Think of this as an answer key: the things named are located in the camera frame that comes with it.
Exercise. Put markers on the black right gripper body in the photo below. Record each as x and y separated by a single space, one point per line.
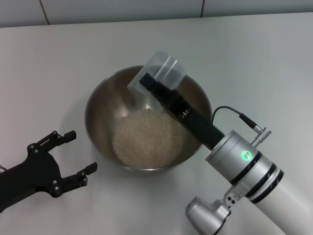
203 129

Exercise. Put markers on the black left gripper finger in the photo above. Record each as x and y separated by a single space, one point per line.
52 140
75 180

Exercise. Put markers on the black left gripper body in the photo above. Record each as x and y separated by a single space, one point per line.
34 173

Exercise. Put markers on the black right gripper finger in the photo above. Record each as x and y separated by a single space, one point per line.
161 96
175 78

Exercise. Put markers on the clear plastic measuring cup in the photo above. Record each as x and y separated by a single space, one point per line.
159 63

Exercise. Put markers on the white uncooked rice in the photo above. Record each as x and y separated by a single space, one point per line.
146 139

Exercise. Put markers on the stainless steel mixing bowl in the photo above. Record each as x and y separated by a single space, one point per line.
102 117

